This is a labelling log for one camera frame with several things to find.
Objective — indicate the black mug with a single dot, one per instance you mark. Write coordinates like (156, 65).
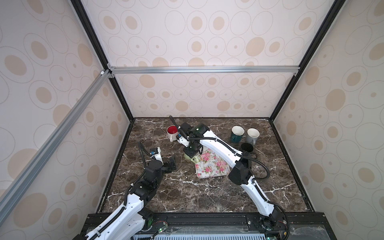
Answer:
(247, 149)

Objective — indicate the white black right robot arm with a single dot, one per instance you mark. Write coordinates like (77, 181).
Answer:
(245, 170)

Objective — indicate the black frame post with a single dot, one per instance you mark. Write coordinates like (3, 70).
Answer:
(96, 44)
(313, 47)

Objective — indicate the horizontal aluminium rail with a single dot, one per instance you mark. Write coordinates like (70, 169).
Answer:
(199, 70)

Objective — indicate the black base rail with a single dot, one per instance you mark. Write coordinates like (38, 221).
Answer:
(227, 226)

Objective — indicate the light green mug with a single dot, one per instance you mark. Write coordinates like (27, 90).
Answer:
(194, 159)

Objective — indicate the right black frame post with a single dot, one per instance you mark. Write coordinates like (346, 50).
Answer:
(313, 47)

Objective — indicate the grey mug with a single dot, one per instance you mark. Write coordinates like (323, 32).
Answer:
(252, 136)

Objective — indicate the white mug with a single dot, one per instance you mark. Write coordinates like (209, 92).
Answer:
(172, 132)

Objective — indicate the floral rectangular tray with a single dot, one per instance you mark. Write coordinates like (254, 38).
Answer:
(211, 165)

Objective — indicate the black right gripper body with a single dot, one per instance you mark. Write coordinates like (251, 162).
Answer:
(179, 130)

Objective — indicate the dark teal mug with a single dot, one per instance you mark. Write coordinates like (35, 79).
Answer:
(237, 134)

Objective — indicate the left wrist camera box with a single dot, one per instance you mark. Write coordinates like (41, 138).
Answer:
(155, 154)

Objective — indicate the slanted left aluminium rail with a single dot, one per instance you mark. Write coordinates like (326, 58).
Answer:
(21, 184)

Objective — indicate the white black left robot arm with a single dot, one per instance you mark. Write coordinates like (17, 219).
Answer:
(130, 217)

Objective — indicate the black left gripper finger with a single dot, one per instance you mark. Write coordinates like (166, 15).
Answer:
(172, 161)
(170, 169)

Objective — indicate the left black frame post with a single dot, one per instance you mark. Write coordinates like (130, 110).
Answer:
(96, 44)

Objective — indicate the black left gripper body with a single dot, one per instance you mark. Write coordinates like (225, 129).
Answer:
(156, 184)

